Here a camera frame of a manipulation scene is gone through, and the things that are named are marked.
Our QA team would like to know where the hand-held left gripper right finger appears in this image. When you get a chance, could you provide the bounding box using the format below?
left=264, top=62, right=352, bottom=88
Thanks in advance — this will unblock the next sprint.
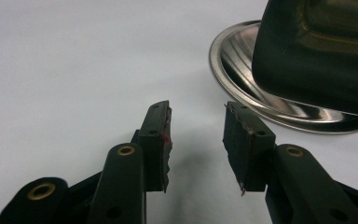
left=222, top=101, right=277, bottom=198

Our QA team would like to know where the steel utensil rack with hooks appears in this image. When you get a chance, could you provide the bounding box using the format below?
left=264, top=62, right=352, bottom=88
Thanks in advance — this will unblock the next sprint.
left=209, top=20, right=358, bottom=135

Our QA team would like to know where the black turner with steel handle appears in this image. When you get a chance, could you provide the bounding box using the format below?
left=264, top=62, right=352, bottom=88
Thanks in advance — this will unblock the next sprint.
left=251, top=0, right=358, bottom=119

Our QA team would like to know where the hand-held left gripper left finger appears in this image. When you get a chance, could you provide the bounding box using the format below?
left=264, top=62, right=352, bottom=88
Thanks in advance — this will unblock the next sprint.
left=131, top=100, right=172, bottom=194

